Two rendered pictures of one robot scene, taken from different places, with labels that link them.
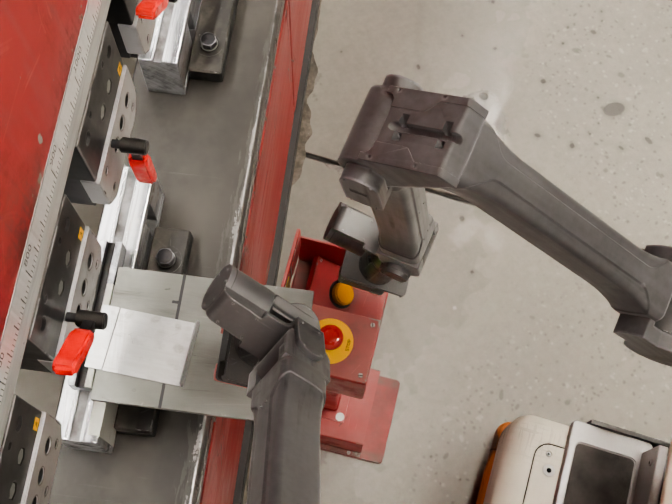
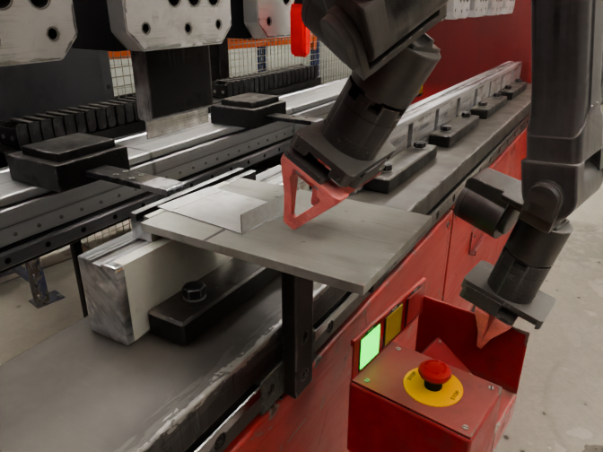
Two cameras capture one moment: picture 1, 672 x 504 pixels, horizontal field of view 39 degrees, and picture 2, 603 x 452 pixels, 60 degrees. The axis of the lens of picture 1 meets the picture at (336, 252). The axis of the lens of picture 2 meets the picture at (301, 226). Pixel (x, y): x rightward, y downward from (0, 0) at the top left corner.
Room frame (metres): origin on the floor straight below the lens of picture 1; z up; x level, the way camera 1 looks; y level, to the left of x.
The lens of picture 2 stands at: (-0.16, -0.08, 1.22)
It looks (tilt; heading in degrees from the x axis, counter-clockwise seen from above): 23 degrees down; 27
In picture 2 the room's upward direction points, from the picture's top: straight up
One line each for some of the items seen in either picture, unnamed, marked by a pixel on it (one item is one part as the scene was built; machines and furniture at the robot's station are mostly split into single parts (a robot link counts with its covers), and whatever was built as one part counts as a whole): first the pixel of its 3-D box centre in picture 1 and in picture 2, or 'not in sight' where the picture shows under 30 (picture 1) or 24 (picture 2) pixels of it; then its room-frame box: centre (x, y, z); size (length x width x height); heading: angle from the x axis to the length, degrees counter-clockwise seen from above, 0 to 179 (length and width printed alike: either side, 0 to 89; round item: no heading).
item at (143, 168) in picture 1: (135, 161); (296, 15); (0.46, 0.24, 1.20); 0.04 x 0.02 x 0.10; 86
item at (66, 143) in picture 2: not in sight; (105, 166); (0.33, 0.46, 1.01); 0.26 x 0.12 x 0.05; 86
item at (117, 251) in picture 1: (98, 314); (200, 200); (0.34, 0.31, 0.99); 0.20 x 0.03 x 0.03; 176
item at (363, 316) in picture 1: (330, 316); (439, 382); (0.42, 0.00, 0.75); 0.20 x 0.16 x 0.18; 169
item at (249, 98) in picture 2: not in sight; (278, 112); (0.76, 0.43, 1.01); 0.26 x 0.12 x 0.05; 86
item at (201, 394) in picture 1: (204, 344); (288, 222); (0.30, 0.16, 1.00); 0.26 x 0.18 x 0.01; 86
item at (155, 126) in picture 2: not in sight; (176, 88); (0.31, 0.31, 1.13); 0.10 x 0.02 x 0.10; 176
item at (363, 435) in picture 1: (339, 404); not in sight; (0.41, -0.03, 0.06); 0.25 x 0.20 x 0.12; 79
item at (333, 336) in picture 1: (330, 339); (433, 378); (0.37, 0.00, 0.79); 0.04 x 0.04 x 0.04
